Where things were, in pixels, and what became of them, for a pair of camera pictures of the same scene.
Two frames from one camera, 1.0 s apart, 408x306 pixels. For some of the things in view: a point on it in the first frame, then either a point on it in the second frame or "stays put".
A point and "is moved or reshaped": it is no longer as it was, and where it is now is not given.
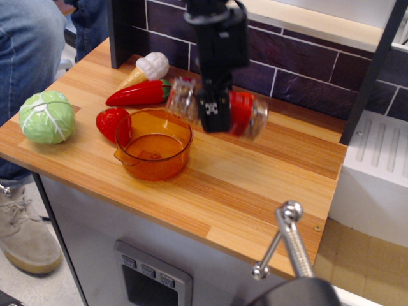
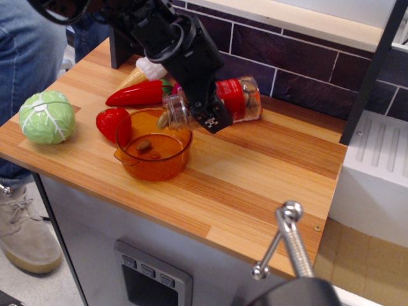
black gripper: (222, 43) to (189, 51)
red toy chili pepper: (152, 92) stays put
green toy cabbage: (47, 117) stays put
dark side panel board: (120, 31) stays put
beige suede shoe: (26, 240) stays put
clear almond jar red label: (248, 114) is moved or reshaped
